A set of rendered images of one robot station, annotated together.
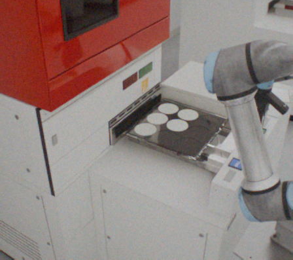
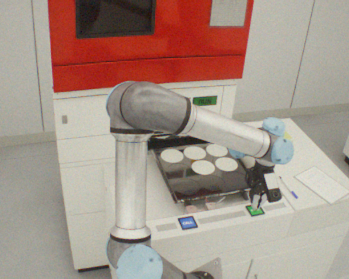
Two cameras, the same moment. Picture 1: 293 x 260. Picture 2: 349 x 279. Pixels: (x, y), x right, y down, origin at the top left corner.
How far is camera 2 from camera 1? 95 cm
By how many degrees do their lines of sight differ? 32
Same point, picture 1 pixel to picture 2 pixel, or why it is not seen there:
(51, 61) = (58, 51)
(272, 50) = (139, 95)
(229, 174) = (169, 226)
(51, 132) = (62, 111)
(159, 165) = (156, 192)
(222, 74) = (110, 103)
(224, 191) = not seen: hidden behind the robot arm
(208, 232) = not seen: hidden behind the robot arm
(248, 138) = (117, 179)
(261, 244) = not seen: outside the picture
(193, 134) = (205, 182)
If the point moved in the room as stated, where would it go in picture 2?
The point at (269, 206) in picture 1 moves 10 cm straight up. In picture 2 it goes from (114, 256) to (113, 230)
